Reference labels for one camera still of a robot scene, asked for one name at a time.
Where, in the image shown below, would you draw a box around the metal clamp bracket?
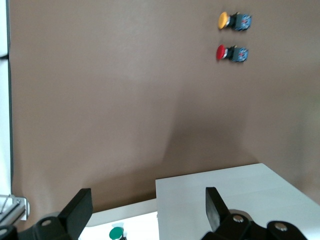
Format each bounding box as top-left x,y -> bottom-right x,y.
0,194 -> 31,223

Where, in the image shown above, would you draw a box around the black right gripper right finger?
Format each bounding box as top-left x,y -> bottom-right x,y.
201,186 -> 307,240

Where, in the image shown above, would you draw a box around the yellow push button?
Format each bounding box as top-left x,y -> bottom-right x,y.
217,11 -> 253,32

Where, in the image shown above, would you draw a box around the brown table mat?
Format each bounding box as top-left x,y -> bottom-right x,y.
6,0 -> 320,221

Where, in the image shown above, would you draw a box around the white table edge rail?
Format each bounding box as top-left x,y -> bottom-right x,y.
0,0 -> 13,198

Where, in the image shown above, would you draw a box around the green push button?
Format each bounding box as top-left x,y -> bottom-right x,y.
109,222 -> 126,240

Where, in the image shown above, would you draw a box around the red push button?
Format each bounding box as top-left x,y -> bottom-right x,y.
215,44 -> 250,63

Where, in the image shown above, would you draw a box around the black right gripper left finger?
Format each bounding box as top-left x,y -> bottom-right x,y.
0,188 -> 93,240

